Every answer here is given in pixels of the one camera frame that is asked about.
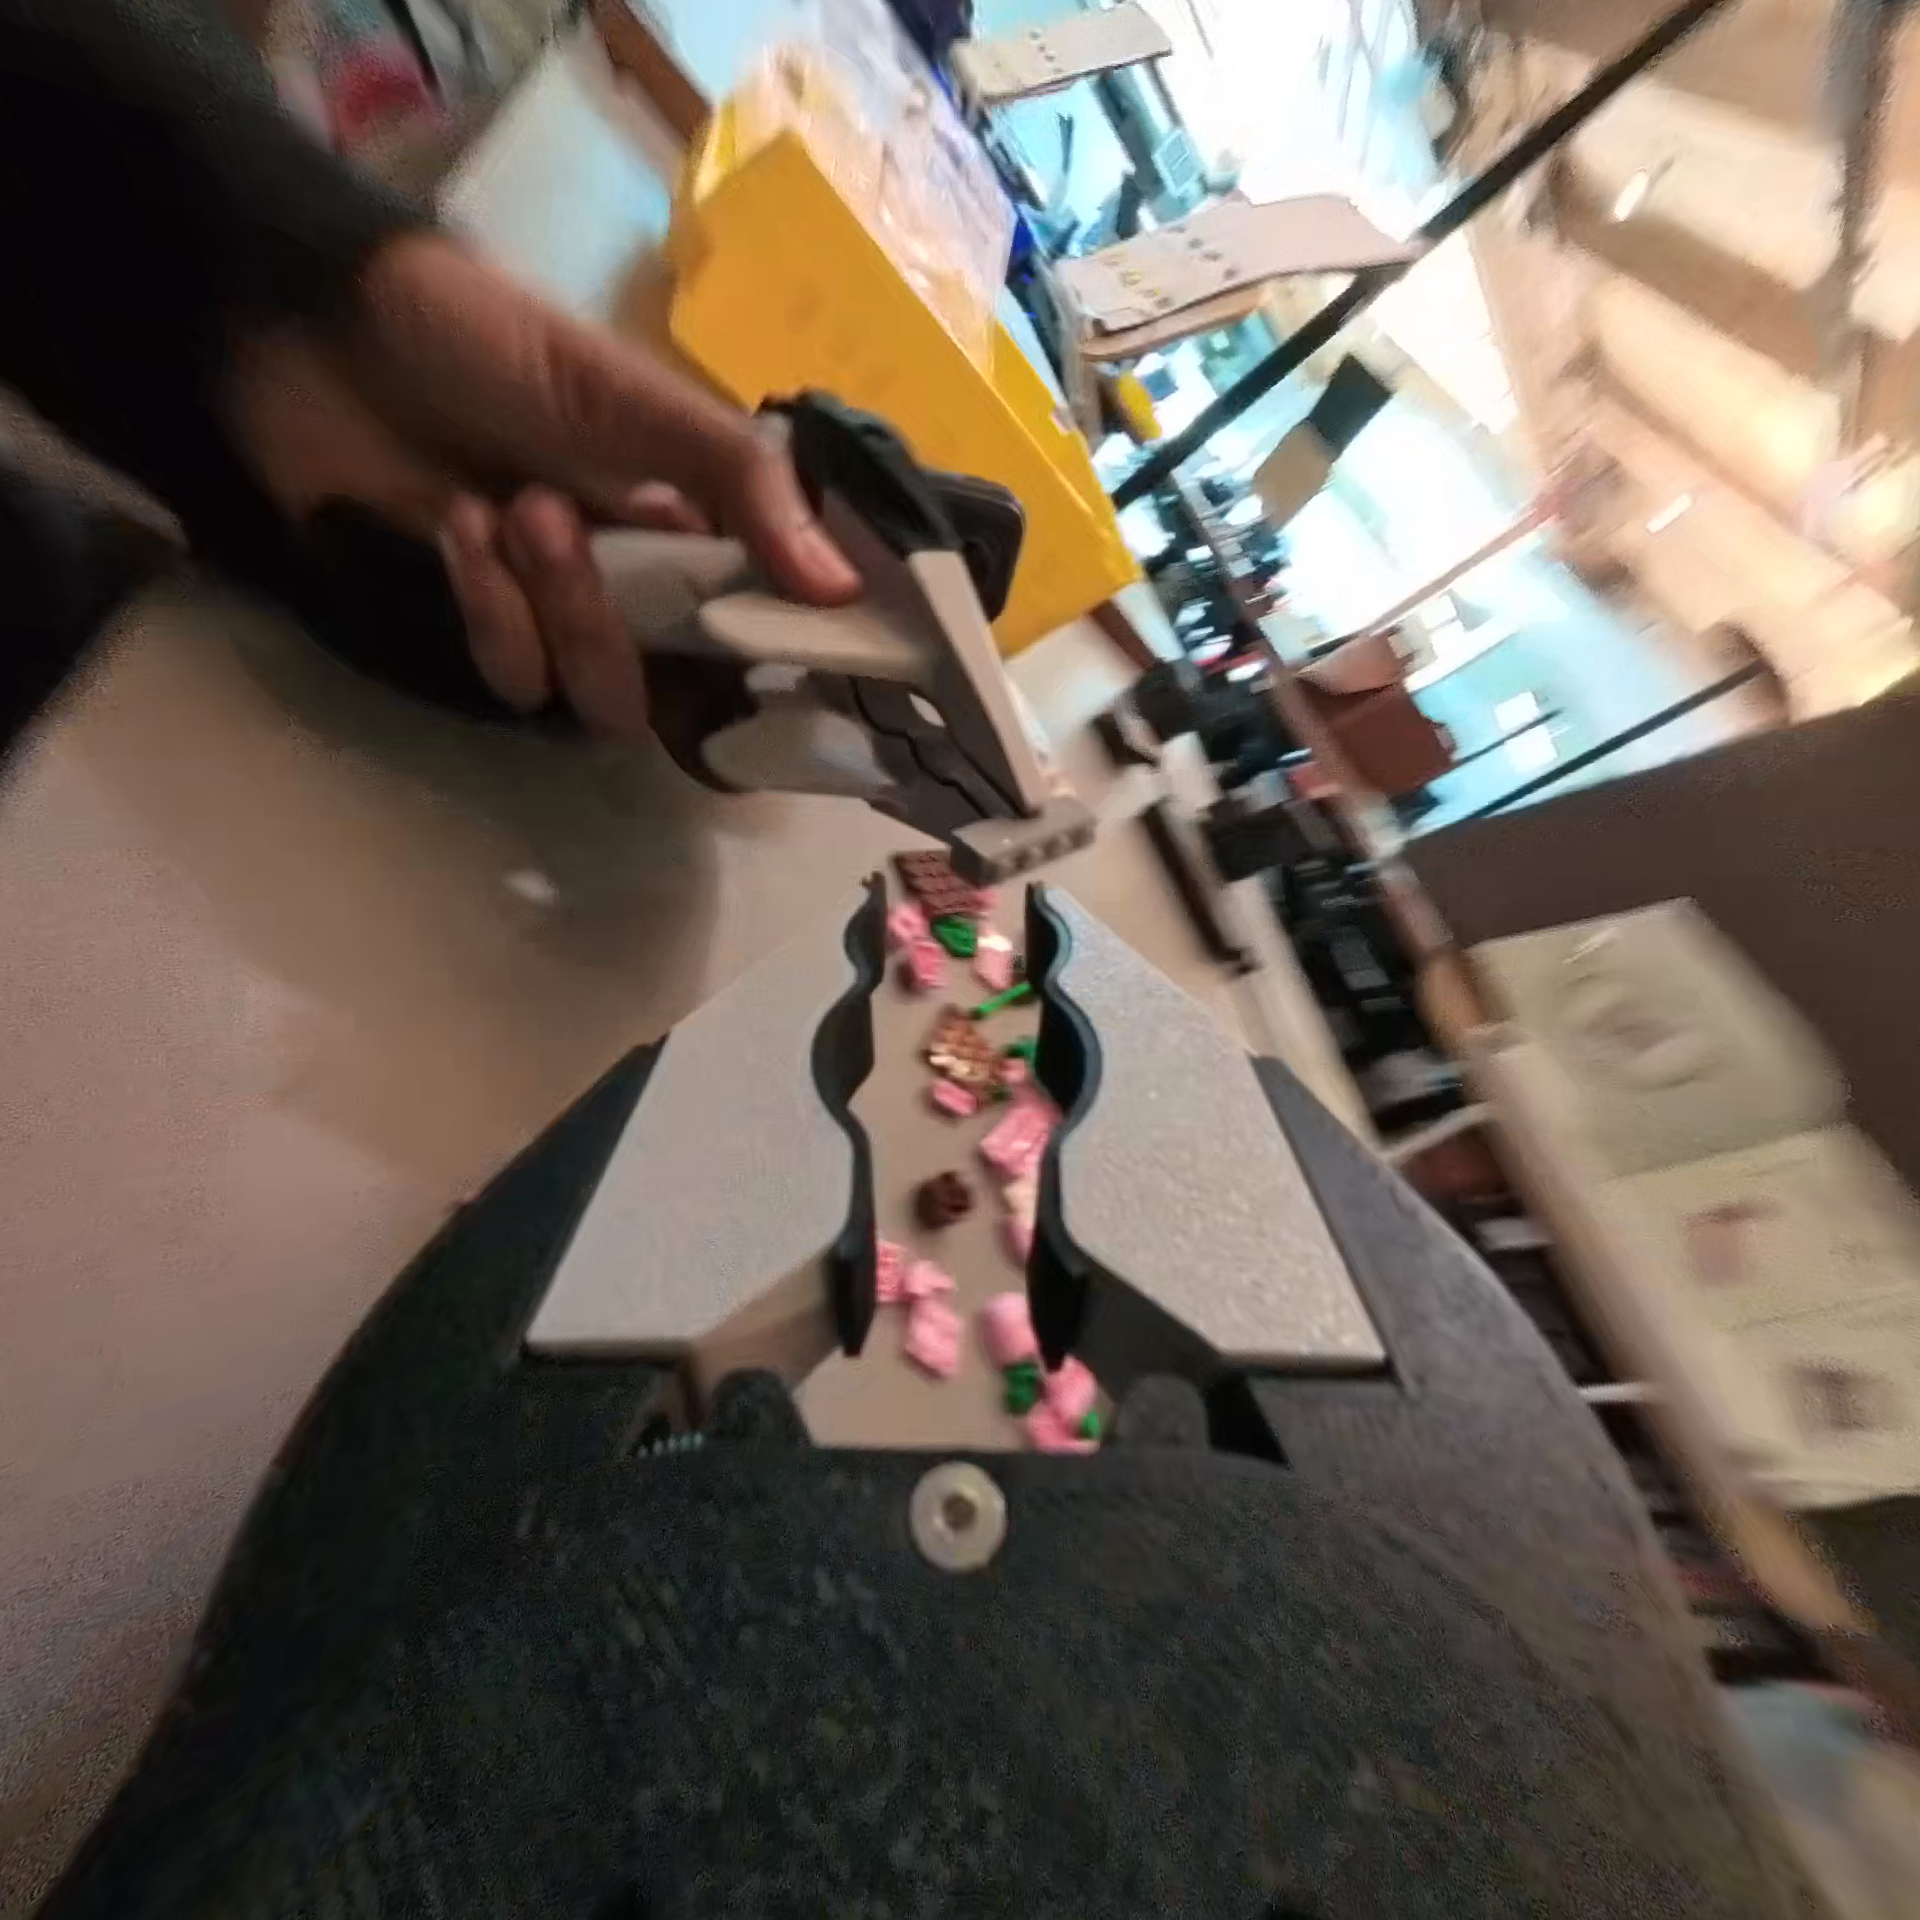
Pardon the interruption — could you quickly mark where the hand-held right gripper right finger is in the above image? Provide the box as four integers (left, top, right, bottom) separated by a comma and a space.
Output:
1022, 885, 1392, 1407

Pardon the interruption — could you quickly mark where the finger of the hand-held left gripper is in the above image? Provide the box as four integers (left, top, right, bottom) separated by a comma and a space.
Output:
698, 544, 1057, 830
702, 705, 986, 840

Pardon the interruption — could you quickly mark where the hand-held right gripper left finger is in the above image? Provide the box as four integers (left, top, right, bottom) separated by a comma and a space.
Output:
523, 879, 891, 1384

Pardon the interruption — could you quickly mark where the grey studded toy brick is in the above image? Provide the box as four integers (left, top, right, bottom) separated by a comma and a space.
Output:
951, 816, 1102, 885

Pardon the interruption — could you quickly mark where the person's left forearm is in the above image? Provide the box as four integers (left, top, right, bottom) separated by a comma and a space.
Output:
0, 0, 437, 752

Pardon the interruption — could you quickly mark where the person's left hand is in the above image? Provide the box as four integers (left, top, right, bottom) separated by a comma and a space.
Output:
225, 232, 867, 740

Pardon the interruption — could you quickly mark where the large yellow bin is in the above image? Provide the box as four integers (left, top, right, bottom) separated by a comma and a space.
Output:
667, 126, 1147, 654

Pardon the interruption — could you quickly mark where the pile of pink toy bricks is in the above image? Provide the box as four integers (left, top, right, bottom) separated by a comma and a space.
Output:
878, 893, 1113, 1458

